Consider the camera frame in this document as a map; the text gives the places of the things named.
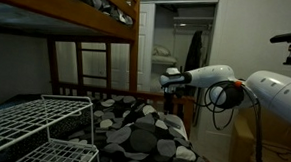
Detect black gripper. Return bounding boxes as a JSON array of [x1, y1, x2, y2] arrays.
[[162, 86, 186, 115]]

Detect black spotted comforter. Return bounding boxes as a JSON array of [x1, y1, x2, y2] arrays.
[[65, 91, 219, 162]]

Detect spotted comforter on bunk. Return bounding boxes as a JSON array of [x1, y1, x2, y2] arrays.
[[56, 0, 136, 26]]

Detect white mattress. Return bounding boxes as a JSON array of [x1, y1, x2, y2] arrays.
[[161, 113, 191, 141]]

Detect white folded pillows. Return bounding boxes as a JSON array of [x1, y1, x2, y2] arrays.
[[151, 44, 179, 66]]

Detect dark hanging coat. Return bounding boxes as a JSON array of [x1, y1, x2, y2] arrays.
[[182, 28, 204, 98]]

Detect white closet door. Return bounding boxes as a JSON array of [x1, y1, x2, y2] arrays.
[[135, 2, 157, 92]]

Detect mustard yellow armchair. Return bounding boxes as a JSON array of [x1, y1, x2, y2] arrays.
[[228, 105, 291, 162]]

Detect dark blanket pile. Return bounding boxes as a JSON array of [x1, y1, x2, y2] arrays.
[[0, 91, 49, 116]]

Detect orange cable clip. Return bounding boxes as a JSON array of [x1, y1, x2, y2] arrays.
[[233, 80, 244, 89]]

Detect white closet wire shelf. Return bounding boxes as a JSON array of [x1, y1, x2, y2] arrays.
[[172, 14, 214, 30]]

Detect wooden bunk bed frame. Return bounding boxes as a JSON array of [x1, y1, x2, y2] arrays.
[[0, 0, 203, 138]]

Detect black stereo camera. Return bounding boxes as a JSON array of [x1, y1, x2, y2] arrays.
[[269, 27, 291, 45]]

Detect white wire shelf rack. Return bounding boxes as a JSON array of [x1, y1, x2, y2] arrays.
[[0, 91, 106, 162]]

